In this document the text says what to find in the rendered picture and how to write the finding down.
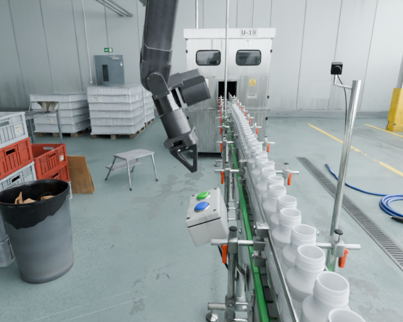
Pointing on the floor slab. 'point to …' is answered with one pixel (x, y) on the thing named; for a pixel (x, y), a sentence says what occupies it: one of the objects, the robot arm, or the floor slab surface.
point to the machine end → (255, 59)
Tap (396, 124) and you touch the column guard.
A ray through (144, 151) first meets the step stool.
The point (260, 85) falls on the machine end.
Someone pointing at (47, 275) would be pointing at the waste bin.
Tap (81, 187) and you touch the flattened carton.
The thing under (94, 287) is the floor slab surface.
